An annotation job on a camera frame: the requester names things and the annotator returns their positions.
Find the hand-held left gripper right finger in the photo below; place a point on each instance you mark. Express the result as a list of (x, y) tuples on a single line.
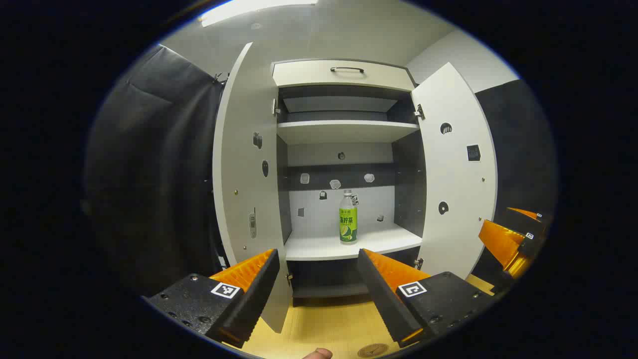
[(384, 299)]

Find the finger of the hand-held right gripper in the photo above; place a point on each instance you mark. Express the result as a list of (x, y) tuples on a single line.
[(501, 244), (528, 222)]

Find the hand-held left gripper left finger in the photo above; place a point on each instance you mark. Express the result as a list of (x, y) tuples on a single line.
[(254, 299)]

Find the white cabinet door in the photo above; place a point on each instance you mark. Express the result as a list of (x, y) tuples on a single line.
[(453, 174), (244, 174)]

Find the green label clear bottle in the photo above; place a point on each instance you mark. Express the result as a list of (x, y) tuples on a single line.
[(348, 219)]

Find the white cabinet shelf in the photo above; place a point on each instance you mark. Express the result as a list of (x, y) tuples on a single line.
[(319, 247), (344, 132)]

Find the white and grey cabinet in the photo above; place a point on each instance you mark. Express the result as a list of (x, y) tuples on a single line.
[(403, 174)]

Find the black backdrop cloth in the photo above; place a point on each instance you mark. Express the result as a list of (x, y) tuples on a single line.
[(518, 149), (149, 174)]

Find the ceiling light panel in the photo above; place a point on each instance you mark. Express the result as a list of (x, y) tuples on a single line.
[(249, 10)]

